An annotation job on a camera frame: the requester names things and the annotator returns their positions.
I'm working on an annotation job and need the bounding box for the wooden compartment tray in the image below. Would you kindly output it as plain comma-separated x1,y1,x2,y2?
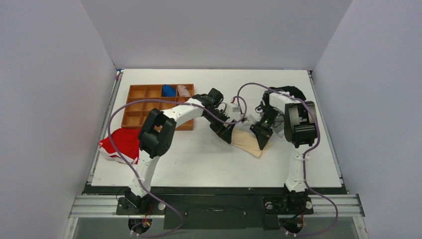
121,84,195,129

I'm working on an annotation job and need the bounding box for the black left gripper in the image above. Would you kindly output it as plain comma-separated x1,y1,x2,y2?
204,110,236,144

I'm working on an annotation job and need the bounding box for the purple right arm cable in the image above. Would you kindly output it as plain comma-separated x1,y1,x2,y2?
236,82,339,238

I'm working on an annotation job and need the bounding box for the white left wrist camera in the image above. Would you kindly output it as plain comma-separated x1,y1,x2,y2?
225,103,242,114

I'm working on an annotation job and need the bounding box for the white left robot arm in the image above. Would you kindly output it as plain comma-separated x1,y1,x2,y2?
125,89,237,214

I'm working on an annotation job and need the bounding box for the blue rolled underwear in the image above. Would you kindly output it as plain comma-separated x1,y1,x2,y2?
162,85,177,97

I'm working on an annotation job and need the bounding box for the black underwear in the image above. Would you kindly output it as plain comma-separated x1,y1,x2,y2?
270,86,307,101

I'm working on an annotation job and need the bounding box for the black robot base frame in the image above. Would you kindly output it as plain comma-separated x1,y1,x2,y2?
71,186,347,234

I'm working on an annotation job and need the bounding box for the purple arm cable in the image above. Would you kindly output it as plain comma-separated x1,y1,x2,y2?
236,82,339,238
107,96,248,238

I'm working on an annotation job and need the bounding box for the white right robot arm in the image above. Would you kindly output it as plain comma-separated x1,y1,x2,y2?
250,86,320,193

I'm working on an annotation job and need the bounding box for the aluminium table edge rail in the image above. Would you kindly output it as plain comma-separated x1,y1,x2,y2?
86,69,124,185

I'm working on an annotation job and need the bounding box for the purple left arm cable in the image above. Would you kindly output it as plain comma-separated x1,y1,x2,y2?
107,96,248,238

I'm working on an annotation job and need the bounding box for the cream beige underwear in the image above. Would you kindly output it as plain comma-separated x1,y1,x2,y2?
231,129,271,159

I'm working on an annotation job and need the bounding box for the red underwear white band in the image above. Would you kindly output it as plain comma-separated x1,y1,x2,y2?
98,128,140,164

